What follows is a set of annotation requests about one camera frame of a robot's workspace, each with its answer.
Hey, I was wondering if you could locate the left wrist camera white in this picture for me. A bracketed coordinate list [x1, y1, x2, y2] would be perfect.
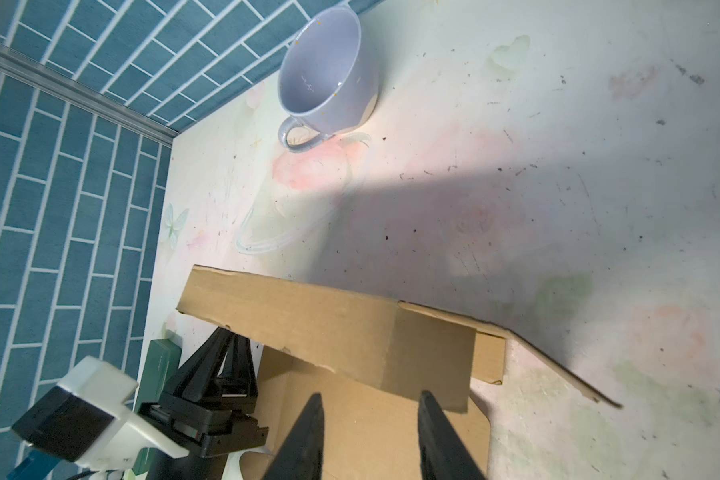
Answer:
[12, 356, 189, 472]

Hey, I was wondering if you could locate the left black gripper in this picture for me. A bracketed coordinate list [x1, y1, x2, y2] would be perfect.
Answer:
[138, 328, 268, 479]

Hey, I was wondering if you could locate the green rectangular block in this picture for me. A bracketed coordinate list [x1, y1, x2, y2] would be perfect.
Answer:
[131, 337, 184, 476]

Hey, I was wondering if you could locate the brown cardboard box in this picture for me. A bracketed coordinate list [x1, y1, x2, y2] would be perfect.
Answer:
[176, 264, 624, 480]

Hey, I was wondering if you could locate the lavender ceramic cup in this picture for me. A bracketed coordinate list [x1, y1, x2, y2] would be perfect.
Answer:
[278, 5, 379, 153]

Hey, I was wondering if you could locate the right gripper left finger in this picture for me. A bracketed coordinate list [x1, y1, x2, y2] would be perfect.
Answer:
[262, 393, 325, 480]

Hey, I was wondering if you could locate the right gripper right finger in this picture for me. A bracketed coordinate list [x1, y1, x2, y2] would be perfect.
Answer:
[417, 390, 485, 480]

